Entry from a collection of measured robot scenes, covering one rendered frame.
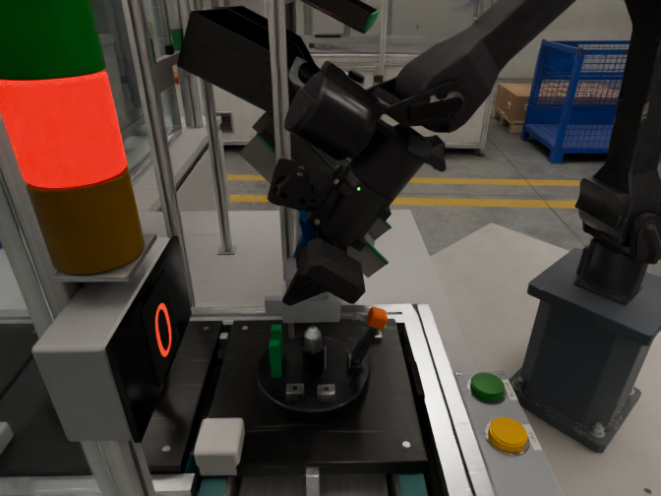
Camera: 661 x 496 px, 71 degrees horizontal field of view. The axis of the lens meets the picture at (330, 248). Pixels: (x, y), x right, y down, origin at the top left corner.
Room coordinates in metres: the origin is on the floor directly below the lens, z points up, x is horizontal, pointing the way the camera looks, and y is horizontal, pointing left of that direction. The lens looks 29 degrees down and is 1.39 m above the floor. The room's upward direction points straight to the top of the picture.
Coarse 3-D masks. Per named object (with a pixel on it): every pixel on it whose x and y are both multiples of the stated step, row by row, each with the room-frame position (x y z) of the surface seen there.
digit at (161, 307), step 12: (156, 288) 0.24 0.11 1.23; (168, 288) 0.26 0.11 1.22; (156, 300) 0.24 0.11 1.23; (168, 300) 0.25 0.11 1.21; (144, 312) 0.22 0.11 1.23; (156, 312) 0.23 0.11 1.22; (168, 312) 0.25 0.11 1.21; (144, 324) 0.21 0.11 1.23; (156, 324) 0.23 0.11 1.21; (168, 324) 0.25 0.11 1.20; (156, 336) 0.23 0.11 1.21; (168, 336) 0.24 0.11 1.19; (156, 348) 0.22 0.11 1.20; (168, 348) 0.24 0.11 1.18; (156, 360) 0.22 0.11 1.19; (168, 360) 0.23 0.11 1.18; (156, 372) 0.21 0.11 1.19
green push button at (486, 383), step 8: (480, 376) 0.43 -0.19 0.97; (488, 376) 0.43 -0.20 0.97; (496, 376) 0.43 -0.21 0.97; (472, 384) 0.42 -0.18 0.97; (480, 384) 0.42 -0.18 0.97; (488, 384) 0.42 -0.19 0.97; (496, 384) 0.42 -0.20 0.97; (504, 384) 0.42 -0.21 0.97; (472, 392) 0.41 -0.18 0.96; (480, 392) 0.41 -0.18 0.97; (488, 392) 0.40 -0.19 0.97; (496, 392) 0.40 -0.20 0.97; (504, 392) 0.41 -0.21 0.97; (488, 400) 0.40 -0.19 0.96; (496, 400) 0.40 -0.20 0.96
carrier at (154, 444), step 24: (192, 336) 0.51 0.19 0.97; (216, 336) 0.51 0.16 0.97; (192, 360) 0.46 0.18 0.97; (168, 384) 0.42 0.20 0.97; (192, 384) 0.42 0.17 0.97; (168, 408) 0.38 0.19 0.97; (192, 408) 0.38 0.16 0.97; (168, 432) 0.35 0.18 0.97; (192, 432) 0.35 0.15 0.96; (168, 456) 0.32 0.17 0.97
